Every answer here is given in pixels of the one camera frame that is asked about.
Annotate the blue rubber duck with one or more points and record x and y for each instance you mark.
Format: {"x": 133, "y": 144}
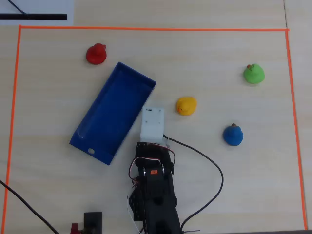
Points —
{"x": 233, "y": 136}

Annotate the blue plastic box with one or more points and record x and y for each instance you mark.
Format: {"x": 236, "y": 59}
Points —
{"x": 109, "y": 109}

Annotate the yellow rubber duck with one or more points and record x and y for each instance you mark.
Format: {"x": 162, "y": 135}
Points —
{"x": 186, "y": 106}

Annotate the red rubber duck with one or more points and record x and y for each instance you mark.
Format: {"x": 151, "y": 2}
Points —
{"x": 96, "y": 54}

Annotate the green rubber duck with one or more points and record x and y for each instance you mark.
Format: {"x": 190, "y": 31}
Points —
{"x": 254, "y": 74}

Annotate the black table clamp red knob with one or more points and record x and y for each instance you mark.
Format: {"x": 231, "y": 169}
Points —
{"x": 92, "y": 221}

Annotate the orange tape strip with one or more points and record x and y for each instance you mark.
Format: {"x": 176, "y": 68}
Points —
{"x": 12, "y": 109}
{"x": 293, "y": 117}
{"x": 146, "y": 28}

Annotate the white paper sheet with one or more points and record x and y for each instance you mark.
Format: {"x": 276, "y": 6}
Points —
{"x": 36, "y": 7}

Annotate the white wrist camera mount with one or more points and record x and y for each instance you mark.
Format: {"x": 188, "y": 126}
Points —
{"x": 152, "y": 122}

